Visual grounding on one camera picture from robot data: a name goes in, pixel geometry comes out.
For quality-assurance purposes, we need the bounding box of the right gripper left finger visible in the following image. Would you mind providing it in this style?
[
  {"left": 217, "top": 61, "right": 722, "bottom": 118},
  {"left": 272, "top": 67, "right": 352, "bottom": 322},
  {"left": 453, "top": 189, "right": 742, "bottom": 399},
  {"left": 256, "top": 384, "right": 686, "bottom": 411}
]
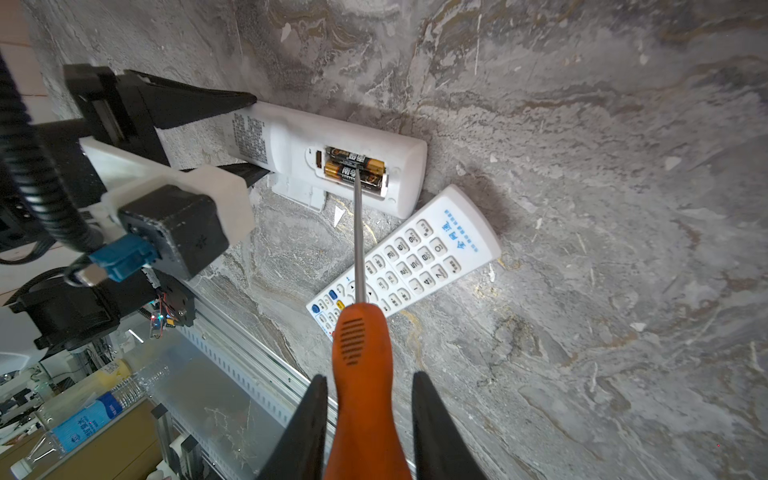
[{"left": 257, "top": 374, "right": 328, "bottom": 480}]

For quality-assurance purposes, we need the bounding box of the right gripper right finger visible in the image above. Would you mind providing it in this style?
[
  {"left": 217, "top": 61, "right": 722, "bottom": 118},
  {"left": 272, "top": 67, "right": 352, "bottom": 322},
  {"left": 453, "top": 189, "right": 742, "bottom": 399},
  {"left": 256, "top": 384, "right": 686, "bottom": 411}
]
[{"left": 411, "top": 371, "right": 487, "bottom": 479}]

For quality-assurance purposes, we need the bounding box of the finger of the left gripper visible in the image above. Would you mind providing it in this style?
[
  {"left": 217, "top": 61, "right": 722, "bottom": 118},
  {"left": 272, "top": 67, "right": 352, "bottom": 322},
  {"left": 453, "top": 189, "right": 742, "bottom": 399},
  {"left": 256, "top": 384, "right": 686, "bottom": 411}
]
[
  {"left": 124, "top": 70, "right": 257, "bottom": 129},
  {"left": 179, "top": 163, "right": 269, "bottom": 188}
]

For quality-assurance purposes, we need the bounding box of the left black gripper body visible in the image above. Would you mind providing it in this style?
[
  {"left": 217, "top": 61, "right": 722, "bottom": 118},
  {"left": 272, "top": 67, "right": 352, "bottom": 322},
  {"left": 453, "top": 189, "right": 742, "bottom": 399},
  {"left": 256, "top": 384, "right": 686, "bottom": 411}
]
[{"left": 35, "top": 64, "right": 170, "bottom": 207}]

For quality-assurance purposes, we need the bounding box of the white remote control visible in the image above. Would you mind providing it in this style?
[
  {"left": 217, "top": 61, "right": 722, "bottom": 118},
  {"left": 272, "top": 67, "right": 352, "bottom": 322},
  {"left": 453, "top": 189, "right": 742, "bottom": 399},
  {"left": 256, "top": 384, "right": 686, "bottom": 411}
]
[
  {"left": 223, "top": 102, "right": 428, "bottom": 219},
  {"left": 305, "top": 184, "right": 503, "bottom": 342}
]

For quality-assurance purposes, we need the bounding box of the orange handled screwdriver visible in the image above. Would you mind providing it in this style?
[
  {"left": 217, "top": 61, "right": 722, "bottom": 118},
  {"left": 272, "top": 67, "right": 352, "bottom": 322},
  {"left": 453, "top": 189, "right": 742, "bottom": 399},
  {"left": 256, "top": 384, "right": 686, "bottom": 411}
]
[{"left": 324, "top": 172, "right": 412, "bottom": 479}]

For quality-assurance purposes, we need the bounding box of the black gold AAA battery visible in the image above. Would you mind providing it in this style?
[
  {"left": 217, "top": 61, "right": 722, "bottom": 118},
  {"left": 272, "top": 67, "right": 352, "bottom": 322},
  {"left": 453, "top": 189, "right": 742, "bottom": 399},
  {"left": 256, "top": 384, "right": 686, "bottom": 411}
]
[
  {"left": 324, "top": 161, "right": 383, "bottom": 194},
  {"left": 326, "top": 147, "right": 386, "bottom": 176}
]

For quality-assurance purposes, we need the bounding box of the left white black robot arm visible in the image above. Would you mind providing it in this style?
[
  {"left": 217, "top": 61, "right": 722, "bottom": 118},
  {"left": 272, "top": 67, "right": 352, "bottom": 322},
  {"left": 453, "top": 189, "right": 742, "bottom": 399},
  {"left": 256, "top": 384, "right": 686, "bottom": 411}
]
[{"left": 1, "top": 64, "right": 266, "bottom": 369}]

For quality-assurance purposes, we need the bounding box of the white battery cover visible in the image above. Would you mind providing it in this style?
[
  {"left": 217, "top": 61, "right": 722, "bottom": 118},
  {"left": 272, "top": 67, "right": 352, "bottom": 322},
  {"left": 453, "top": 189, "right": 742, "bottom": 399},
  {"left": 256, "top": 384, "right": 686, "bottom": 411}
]
[{"left": 269, "top": 173, "right": 326, "bottom": 212}]

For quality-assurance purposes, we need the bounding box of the clear plastic water bottle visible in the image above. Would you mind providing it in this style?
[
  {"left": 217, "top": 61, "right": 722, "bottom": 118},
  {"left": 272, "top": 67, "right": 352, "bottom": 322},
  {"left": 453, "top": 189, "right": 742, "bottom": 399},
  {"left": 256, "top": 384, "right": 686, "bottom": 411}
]
[{"left": 10, "top": 378, "right": 167, "bottom": 479}]

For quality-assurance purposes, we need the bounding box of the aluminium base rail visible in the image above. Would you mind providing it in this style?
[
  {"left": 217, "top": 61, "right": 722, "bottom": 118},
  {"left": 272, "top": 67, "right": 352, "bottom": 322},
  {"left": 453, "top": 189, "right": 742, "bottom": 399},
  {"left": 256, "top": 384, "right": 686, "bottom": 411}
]
[{"left": 179, "top": 287, "right": 418, "bottom": 475}]

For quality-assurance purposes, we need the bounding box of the black corrugated cable conduit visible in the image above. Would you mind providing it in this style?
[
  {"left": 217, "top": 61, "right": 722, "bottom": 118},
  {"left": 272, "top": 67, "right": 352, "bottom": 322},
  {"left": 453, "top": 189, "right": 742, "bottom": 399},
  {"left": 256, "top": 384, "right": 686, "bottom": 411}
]
[{"left": 0, "top": 53, "right": 106, "bottom": 253}]

